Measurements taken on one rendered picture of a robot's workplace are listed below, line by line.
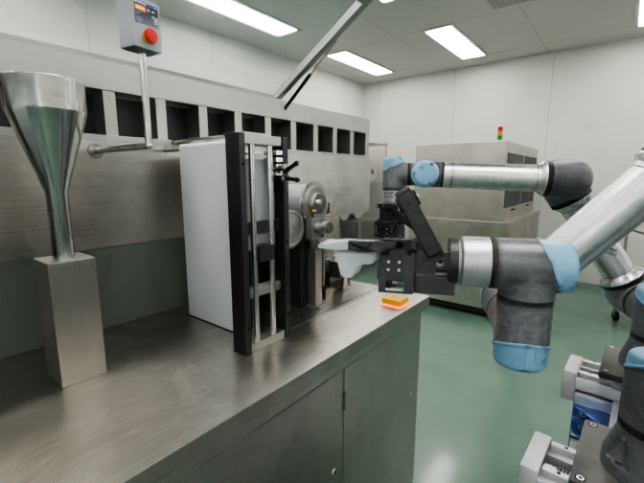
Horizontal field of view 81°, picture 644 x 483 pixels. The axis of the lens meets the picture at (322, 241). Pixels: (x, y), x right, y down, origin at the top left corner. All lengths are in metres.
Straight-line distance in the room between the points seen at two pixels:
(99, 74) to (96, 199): 0.34
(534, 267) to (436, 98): 5.52
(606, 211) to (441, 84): 5.40
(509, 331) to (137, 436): 0.63
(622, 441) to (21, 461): 1.00
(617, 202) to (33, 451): 1.01
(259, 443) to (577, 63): 5.34
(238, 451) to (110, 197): 0.77
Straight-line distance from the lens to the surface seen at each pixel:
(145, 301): 1.34
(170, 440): 0.77
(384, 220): 1.32
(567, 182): 1.20
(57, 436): 0.87
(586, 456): 0.97
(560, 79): 5.67
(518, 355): 0.63
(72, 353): 1.00
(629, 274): 1.43
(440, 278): 0.59
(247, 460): 0.93
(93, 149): 1.23
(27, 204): 1.19
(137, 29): 0.99
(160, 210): 1.32
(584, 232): 0.74
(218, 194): 1.09
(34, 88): 0.92
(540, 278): 0.60
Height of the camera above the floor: 1.34
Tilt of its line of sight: 10 degrees down
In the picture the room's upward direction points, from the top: straight up
